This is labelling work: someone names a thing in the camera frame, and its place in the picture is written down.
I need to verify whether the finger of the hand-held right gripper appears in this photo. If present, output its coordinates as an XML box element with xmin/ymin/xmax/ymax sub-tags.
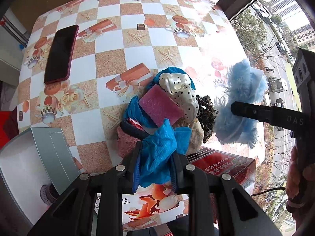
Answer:
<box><xmin>231</xmin><ymin>100</ymin><xmax>305</xmax><ymax>130</ymax></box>

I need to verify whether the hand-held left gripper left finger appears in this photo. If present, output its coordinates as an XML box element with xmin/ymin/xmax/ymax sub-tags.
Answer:
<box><xmin>27</xmin><ymin>140</ymin><xmax>144</xmax><ymax>236</ymax></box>

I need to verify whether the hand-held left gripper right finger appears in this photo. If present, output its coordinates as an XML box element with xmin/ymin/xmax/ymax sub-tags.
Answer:
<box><xmin>172</xmin><ymin>153</ymin><xmax>283</xmax><ymax>236</ymax></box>

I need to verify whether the blue mesh shoe cover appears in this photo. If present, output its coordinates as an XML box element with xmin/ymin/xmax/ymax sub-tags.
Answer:
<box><xmin>138</xmin><ymin>118</ymin><xmax>193</xmax><ymax>188</ymax></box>
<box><xmin>122</xmin><ymin>66</ymin><xmax>197</xmax><ymax>131</ymax></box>

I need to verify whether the light blue fluffy scrunchie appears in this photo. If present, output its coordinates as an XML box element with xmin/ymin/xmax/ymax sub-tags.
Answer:
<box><xmin>213</xmin><ymin>58</ymin><xmax>269</xmax><ymax>149</ymax></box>

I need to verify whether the beige knitted sock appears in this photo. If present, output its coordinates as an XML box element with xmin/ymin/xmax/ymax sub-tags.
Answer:
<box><xmin>176</xmin><ymin>120</ymin><xmax>205</xmax><ymax>154</ymax></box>

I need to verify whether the leopard print scrunchie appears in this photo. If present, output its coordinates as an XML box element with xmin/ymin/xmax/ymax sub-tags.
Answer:
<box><xmin>195</xmin><ymin>95</ymin><xmax>218</xmax><ymax>144</ymax></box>

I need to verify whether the pink foam sponge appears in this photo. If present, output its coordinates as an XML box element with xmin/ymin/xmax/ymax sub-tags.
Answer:
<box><xmin>138</xmin><ymin>85</ymin><xmax>184</xmax><ymax>128</ymax></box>

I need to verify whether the grey white storage box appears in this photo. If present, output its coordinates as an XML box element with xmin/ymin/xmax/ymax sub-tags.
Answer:
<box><xmin>31</xmin><ymin>127</ymin><xmax>85</xmax><ymax>195</ymax></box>

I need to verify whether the white polka dot scrunchie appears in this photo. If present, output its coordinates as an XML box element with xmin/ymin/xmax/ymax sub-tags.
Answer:
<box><xmin>157</xmin><ymin>72</ymin><xmax>200</xmax><ymax>124</ymax></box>

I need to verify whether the person's right hand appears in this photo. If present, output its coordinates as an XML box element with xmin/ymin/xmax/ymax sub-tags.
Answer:
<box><xmin>285</xmin><ymin>140</ymin><xmax>315</xmax><ymax>225</ymax></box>

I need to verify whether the red printed carton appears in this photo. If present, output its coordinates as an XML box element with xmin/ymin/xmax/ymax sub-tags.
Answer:
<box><xmin>188</xmin><ymin>147</ymin><xmax>256</xmax><ymax>197</ymax></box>

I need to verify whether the checkered printed tablecloth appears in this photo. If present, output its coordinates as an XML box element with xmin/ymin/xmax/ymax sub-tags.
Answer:
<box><xmin>0</xmin><ymin>0</ymin><xmax>265</xmax><ymax>227</ymax></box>

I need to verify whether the smartphone in red case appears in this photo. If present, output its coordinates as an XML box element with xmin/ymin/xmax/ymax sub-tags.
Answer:
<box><xmin>44</xmin><ymin>25</ymin><xmax>80</xmax><ymax>84</ymax></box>

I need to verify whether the white cabinet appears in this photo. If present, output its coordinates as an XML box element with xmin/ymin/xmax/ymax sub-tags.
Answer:
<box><xmin>0</xmin><ymin>8</ymin><xmax>28</xmax><ymax>72</ymax></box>

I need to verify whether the black cable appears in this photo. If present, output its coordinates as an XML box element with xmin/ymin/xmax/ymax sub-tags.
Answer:
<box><xmin>251</xmin><ymin>187</ymin><xmax>287</xmax><ymax>197</ymax></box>

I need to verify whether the dark window frame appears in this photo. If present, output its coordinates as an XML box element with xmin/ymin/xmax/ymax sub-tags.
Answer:
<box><xmin>217</xmin><ymin>0</ymin><xmax>280</xmax><ymax>23</ymax></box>

